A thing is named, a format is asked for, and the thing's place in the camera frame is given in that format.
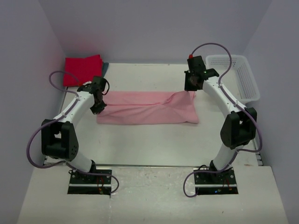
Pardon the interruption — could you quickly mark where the pink t shirt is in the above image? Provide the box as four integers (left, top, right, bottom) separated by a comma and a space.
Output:
96, 91, 199, 125

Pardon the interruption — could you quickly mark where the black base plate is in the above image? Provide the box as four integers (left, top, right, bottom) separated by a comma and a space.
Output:
193, 168, 239, 196
67, 169, 112, 196

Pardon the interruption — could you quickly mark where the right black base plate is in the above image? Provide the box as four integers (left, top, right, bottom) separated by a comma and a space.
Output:
193, 168, 239, 196

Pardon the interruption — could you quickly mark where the folded teal t shirt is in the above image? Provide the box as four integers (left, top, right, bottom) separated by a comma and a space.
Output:
102, 62, 109, 77

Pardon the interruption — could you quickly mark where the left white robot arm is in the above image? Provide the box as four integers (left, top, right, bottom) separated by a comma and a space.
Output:
41, 76, 110, 174

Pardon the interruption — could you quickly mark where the white plastic basket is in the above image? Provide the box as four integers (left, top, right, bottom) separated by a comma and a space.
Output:
206, 55, 260, 104

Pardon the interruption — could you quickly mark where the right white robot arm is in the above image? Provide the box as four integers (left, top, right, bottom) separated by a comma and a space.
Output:
185, 55, 257, 173

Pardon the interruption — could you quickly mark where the folded red t shirt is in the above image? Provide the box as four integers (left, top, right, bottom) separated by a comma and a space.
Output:
63, 55, 103, 87

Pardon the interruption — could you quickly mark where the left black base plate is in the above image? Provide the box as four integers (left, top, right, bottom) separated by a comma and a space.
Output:
67, 169, 112, 196

